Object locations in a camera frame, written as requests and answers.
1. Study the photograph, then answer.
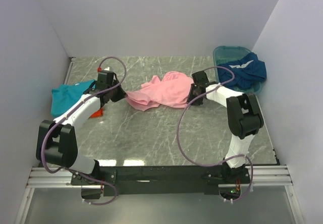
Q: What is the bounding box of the pink t shirt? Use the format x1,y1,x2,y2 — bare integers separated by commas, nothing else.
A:
126,71,193,111

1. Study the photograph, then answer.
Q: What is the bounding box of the navy blue t shirt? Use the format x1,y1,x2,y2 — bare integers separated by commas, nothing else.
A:
217,52,267,90

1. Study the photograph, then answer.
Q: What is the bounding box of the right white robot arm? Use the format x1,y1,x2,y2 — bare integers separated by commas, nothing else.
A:
187,71,264,183

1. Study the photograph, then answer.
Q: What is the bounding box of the teal plastic bin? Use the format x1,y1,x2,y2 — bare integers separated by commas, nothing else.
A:
213,46,264,95

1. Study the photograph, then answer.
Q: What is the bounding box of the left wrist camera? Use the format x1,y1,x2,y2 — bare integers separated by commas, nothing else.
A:
97,67,113,73

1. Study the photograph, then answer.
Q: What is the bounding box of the aluminium rail frame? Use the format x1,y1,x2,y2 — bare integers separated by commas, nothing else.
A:
15,159,304,223

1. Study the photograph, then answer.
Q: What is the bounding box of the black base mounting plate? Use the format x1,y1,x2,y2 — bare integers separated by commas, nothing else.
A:
70,165,252,197

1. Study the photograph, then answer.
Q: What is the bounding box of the orange folded t shirt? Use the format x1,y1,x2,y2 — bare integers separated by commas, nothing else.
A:
90,108,103,118

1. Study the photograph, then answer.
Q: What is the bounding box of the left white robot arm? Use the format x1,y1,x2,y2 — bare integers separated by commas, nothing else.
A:
36,70,126,185

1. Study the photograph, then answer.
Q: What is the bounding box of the teal folded t shirt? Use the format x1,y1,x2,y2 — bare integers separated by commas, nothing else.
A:
50,80,94,118

